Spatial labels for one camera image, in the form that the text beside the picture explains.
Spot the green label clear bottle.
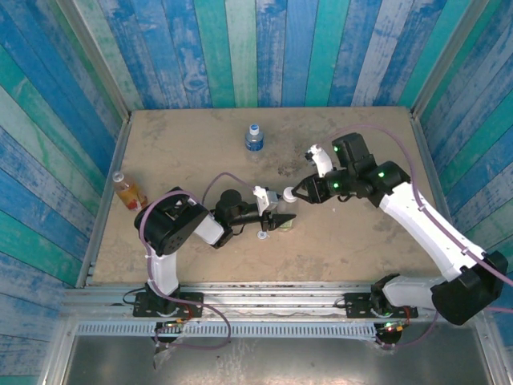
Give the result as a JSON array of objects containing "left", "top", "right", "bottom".
[{"left": 276, "top": 188, "right": 300, "bottom": 234}]

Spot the blue label water bottle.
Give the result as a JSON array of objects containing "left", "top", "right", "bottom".
[{"left": 244, "top": 124, "right": 265, "bottom": 161}]

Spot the orange juice bottle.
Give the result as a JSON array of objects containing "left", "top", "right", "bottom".
[{"left": 111, "top": 171, "right": 149, "bottom": 211}]

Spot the small electronics board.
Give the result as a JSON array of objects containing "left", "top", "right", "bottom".
[
  {"left": 374, "top": 318, "right": 410, "bottom": 349},
  {"left": 153, "top": 318, "right": 190, "bottom": 350}
]

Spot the steel sheet panel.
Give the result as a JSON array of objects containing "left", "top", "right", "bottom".
[{"left": 59, "top": 335, "right": 496, "bottom": 385}]

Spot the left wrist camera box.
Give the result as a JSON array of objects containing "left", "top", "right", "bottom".
[{"left": 252, "top": 185, "right": 280, "bottom": 217}]

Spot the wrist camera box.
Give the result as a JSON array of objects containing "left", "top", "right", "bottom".
[
  {"left": 304, "top": 144, "right": 336, "bottom": 178},
  {"left": 252, "top": 185, "right": 280, "bottom": 217}
]

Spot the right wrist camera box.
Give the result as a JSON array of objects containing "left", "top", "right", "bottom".
[{"left": 304, "top": 144, "right": 336, "bottom": 178}]

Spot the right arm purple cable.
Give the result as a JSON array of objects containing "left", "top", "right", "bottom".
[{"left": 320, "top": 123, "right": 513, "bottom": 350}]

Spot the aluminium table side rail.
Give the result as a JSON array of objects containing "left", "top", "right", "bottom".
[
  {"left": 409, "top": 111, "right": 454, "bottom": 220},
  {"left": 75, "top": 115, "right": 134, "bottom": 289}
]

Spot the aluminium mounting rail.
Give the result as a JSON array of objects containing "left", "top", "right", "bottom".
[{"left": 59, "top": 282, "right": 490, "bottom": 322}]

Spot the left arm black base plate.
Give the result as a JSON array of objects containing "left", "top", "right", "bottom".
[{"left": 132, "top": 292, "right": 204, "bottom": 319}]

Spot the slotted grey cable duct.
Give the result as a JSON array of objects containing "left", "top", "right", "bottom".
[{"left": 75, "top": 322, "right": 380, "bottom": 338}]

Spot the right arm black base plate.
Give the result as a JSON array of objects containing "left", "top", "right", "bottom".
[{"left": 345, "top": 292, "right": 418, "bottom": 320}]

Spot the aluminium corner post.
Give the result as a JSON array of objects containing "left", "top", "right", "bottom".
[
  {"left": 55, "top": 0, "right": 132, "bottom": 121},
  {"left": 410, "top": 0, "right": 493, "bottom": 118}
]

